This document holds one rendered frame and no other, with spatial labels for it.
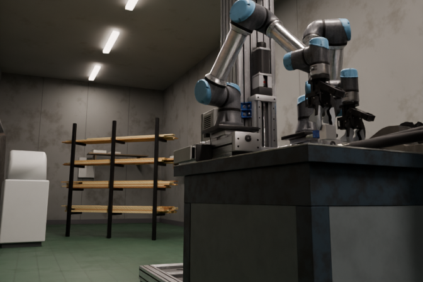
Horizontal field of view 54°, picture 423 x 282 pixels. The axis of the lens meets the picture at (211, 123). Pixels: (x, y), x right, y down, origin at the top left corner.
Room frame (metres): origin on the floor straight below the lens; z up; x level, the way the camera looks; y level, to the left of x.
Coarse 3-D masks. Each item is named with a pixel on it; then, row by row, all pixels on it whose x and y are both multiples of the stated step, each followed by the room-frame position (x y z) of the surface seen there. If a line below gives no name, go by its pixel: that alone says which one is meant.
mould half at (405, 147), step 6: (390, 126) 1.38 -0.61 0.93; (396, 126) 1.36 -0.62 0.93; (402, 126) 1.37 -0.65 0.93; (378, 132) 1.43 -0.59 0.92; (384, 132) 1.41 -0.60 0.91; (390, 132) 1.38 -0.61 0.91; (408, 144) 1.36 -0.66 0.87; (414, 144) 1.38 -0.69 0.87; (420, 144) 1.29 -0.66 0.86; (402, 150) 1.35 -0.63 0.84; (408, 150) 1.33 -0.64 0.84; (414, 150) 1.31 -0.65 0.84; (420, 150) 1.29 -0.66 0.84
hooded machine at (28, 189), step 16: (16, 160) 6.02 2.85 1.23; (32, 160) 6.12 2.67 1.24; (16, 176) 5.98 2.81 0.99; (32, 176) 6.09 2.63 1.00; (16, 192) 5.95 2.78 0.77; (32, 192) 6.05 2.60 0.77; (0, 208) 6.27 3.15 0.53; (16, 208) 5.96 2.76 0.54; (32, 208) 6.06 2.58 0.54; (0, 224) 5.94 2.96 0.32; (16, 224) 5.96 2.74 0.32; (32, 224) 6.07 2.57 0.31; (0, 240) 5.87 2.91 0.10; (16, 240) 5.97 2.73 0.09; (32, 240) 6.08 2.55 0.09
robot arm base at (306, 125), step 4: (304, 116) 2.23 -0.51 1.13; (308, 116) 2.22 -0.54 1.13; (300, 120) 2.25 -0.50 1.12; (304, 120) 2.23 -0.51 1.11; (308, 120) 2.22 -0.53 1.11; (300, 124) 2.24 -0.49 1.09; (304, 124) 2.22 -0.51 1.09; (308, 124) 2.21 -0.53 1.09; (312, 124) 2.21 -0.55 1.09; (296, 128) 2.26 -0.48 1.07; (300, 128) 2.23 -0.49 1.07; (304, 128) 2.22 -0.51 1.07; (308, 128) 2.20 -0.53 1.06; (312, 128) 2.20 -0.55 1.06; (316, 128) 2.21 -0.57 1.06; (296, 132) 2.25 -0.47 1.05
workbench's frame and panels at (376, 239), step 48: (192, 192) 1.36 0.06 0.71; (240, 192) 1.10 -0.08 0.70; (288, 192) 0.92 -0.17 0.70; (336, 192) 0.90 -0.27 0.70; (384, 192) 0.97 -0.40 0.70; (192, 240) 1.36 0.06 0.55; (240, 240) 1.10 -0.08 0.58; (288, 240) 0.93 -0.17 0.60; (336, 240) 0.90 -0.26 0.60; (384, 240) 0.96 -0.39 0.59
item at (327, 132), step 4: (320, 128) 1.50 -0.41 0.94; (324, 128) 1.49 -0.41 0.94; (328, 128) 1.48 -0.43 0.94; (332, 128) 1.49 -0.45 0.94; (316, 132) 1.53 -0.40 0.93; (320, 132) 1.50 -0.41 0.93; (324, 132) 1.49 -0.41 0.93; (328, 132) 1.48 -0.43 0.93; (332, 132) 1.49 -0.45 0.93; (308, 136) 1.59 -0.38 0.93; (312, 136) 1.57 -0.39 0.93; (316, 136) 1.53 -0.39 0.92; (320, 136) 1.50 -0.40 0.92; (324, 136) 1.49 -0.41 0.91; (328, 136) 1.48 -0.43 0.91; (332, 136) 1.49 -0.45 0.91
